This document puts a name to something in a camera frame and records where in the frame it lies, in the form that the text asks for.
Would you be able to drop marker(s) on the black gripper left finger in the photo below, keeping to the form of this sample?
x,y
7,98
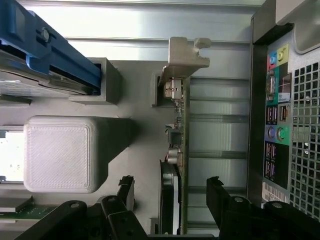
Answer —
x,y
117,220

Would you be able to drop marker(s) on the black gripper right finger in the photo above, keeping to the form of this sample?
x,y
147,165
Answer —
x,y
225,215

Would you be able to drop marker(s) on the grey 3D-printed parts rack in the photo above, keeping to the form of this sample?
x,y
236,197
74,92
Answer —
x,y
57,152

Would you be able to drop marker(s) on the black open PC case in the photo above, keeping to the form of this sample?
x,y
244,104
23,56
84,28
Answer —
x,y
300,125

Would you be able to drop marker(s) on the silver CPU chip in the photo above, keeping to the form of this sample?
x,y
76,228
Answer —
x,y
11,155

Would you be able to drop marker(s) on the hard disk in blue caddy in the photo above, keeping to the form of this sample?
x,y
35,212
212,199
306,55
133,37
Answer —
x,y
30,37

